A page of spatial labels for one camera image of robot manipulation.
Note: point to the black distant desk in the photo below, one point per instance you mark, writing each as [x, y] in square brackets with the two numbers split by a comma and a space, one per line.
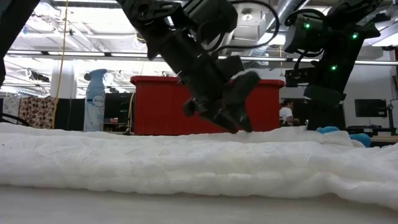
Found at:
[370, 129]

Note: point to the white lace garment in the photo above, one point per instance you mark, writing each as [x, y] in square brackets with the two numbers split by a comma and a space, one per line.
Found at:
[186, 165]

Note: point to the ceiling light strip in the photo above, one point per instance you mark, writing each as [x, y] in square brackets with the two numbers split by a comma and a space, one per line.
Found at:
[373, 63]
[77, 53]

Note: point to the black wall screen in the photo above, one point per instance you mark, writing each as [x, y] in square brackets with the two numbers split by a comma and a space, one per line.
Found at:
[370, 108]

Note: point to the person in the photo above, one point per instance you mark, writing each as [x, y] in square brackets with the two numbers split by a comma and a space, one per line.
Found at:
[285, 113]

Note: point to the blue garment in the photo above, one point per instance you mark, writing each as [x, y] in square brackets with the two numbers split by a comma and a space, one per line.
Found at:
[360, 138]

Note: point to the red plastic laundry basket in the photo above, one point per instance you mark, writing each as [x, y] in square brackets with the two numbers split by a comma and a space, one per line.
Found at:
[155, 105]

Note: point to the brown patterned fabric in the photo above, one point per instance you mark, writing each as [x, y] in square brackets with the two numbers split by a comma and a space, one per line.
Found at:
[37, 112]

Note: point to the black partition panel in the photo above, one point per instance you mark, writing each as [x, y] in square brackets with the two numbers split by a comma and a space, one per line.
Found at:
[70, 113]

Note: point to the spray bottle with blue cap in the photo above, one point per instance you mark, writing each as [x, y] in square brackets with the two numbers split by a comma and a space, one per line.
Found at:
[94, 102]

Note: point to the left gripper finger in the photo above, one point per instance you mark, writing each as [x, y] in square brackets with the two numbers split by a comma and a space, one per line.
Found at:
[242, 118]
[222, 121]

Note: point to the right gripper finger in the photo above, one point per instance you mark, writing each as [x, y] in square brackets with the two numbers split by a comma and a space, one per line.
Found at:
[325, 116]

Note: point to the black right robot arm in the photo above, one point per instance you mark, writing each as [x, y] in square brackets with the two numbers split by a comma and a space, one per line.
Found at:
[342, 46]

